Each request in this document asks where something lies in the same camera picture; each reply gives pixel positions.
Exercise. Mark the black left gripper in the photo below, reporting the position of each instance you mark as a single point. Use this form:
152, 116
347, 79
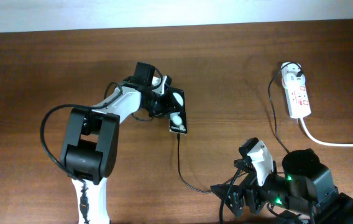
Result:
169, 104

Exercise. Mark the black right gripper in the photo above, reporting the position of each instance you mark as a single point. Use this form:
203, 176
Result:
249, 184

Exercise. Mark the black smartphone silver back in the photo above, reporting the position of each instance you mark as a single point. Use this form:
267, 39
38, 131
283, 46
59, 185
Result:
177, 115

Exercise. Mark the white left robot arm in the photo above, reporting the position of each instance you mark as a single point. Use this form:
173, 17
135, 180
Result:
89, 148

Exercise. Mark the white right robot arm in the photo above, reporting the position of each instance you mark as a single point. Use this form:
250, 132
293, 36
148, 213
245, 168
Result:
306, 187

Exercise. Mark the white charger plug adapter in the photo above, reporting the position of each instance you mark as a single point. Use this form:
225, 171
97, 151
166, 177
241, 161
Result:
292, 81

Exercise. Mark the white power strip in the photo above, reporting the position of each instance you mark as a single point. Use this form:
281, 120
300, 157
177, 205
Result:
297, 98

